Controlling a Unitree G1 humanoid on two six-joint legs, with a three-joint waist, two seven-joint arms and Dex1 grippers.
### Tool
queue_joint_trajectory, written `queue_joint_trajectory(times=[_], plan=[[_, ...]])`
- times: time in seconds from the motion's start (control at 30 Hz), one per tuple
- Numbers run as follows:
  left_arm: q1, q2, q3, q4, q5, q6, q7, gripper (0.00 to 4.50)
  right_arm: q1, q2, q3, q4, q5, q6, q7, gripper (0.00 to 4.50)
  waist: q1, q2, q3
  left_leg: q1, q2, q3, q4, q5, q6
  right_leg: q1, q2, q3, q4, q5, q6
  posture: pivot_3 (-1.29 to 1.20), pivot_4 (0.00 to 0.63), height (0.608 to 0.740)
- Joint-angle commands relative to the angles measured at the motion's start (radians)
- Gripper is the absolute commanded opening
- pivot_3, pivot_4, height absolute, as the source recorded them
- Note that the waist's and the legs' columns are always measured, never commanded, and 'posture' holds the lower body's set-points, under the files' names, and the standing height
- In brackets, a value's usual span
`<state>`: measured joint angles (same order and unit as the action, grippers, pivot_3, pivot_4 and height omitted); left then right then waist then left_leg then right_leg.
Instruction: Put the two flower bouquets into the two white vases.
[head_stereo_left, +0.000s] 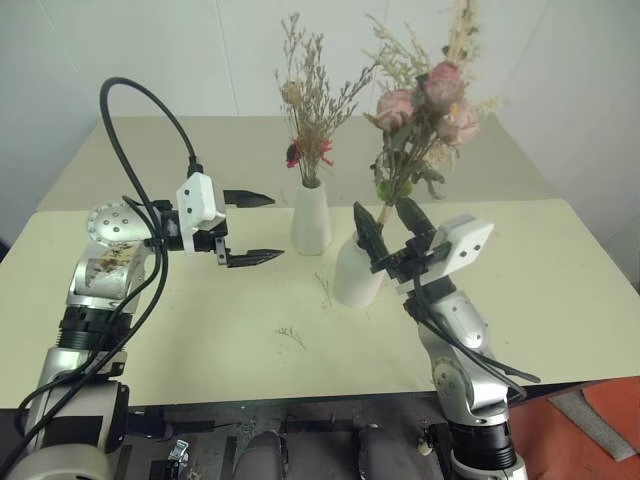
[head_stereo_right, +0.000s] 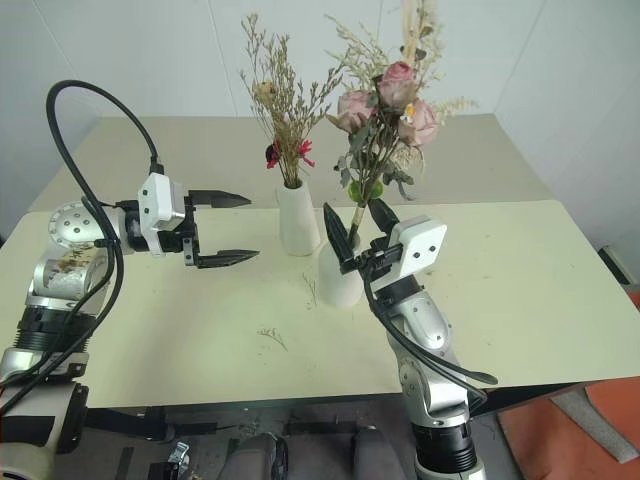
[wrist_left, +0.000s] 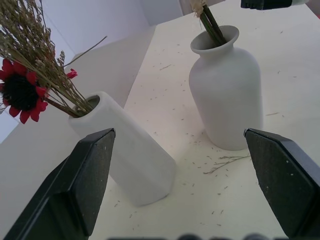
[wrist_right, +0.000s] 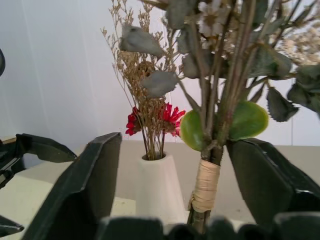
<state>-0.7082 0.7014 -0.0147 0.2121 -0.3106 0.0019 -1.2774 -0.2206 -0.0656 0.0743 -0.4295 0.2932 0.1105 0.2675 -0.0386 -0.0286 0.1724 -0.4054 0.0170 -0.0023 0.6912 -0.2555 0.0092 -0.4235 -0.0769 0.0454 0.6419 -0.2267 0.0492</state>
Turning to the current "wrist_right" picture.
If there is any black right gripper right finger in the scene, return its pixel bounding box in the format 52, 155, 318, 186
226, 137, 320, 226

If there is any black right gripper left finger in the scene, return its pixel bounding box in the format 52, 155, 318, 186
22, 132, 123, 240

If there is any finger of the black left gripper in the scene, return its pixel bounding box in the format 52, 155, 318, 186
15, 133, 78, 164
0, 214, 25, 236

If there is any white flower bouquet taped stem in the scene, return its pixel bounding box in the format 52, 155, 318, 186
141, 0, 320, 235

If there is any red flower dried bouquet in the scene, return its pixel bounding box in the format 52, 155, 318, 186
100, 0, 187, 161

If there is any white ceramic vase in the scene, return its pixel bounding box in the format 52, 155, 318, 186
134, 153, 187, 224

